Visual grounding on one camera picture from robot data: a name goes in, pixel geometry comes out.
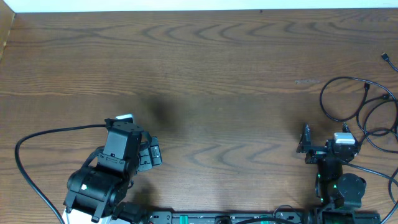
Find black left camera cable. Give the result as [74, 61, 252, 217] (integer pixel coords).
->
[14, 123, 108, 224]

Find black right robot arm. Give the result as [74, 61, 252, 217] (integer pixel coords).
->
[296, 124, 366, 223]

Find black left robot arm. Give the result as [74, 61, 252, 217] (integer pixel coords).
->
[63, 118, 162, 223]

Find black camera cable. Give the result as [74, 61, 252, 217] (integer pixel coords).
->
[340, 158, 398, 224]
[14, 123, 108, 224]

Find black usb cable separated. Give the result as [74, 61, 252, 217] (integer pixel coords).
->
[381, 52, 398, 72]

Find black usb cable bundle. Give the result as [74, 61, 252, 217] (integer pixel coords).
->
[319, 77, 398, 123]

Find black right camera cable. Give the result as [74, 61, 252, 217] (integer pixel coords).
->
[340, 158, 398, 224]

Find wooden panel at left edge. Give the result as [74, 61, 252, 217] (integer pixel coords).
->
[0, 0, 15, 59]

